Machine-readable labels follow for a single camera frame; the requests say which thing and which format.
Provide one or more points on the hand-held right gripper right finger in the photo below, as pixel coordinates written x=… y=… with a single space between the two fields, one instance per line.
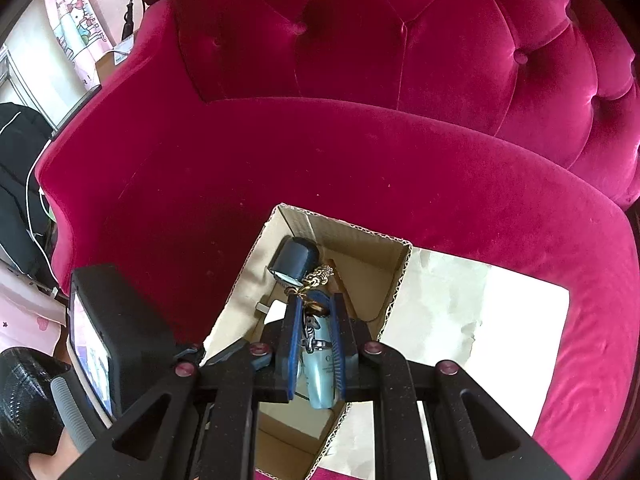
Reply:
x=341 y=360

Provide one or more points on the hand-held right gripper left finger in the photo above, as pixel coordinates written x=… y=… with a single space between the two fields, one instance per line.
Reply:
x=289 y=360

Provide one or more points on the pale blue bottle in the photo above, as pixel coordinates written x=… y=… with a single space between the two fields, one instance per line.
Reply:
x=320 y=380

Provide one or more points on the white charger plug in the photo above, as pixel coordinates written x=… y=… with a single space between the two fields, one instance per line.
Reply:
x=275 y=316

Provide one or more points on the cardboard box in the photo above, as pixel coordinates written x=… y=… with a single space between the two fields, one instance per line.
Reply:
x=350 y=270

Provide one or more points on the dark blue round jar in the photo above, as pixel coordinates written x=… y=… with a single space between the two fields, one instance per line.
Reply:
x=295 y=257

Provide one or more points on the person's left hand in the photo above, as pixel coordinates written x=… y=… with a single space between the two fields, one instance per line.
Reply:
x=52 y=460

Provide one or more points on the white pink printed cloth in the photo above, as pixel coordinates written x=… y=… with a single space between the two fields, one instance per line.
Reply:
x=25 y=315

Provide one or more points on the person's plaid trousers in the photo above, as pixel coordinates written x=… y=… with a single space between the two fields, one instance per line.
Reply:
x=25 y=390

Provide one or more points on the brown paper sheet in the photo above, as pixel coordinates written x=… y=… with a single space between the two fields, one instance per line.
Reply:
x=475 y=320

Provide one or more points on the black jacket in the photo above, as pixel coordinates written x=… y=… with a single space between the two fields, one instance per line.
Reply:
x=15 y=185

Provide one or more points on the red velvet tufted sofa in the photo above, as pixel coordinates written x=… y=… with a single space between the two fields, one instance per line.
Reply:
x=300 y=160

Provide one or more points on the metal rack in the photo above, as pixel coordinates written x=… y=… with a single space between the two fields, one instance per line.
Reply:
x=20 y=85

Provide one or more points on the pink cartoon curtain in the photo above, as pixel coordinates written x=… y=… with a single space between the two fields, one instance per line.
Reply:
x=75 y=20

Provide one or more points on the black power adapter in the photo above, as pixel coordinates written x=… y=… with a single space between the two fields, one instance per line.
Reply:
x=131 y=15

